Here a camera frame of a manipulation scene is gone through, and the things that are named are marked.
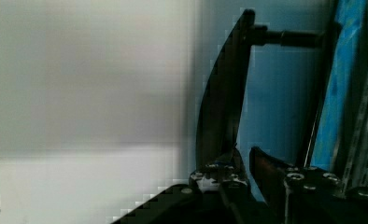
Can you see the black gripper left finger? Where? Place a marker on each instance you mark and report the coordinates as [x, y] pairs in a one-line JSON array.
[[228, 167]]

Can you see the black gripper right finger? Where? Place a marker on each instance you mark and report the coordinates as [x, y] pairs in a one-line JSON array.
[[296, 195]]

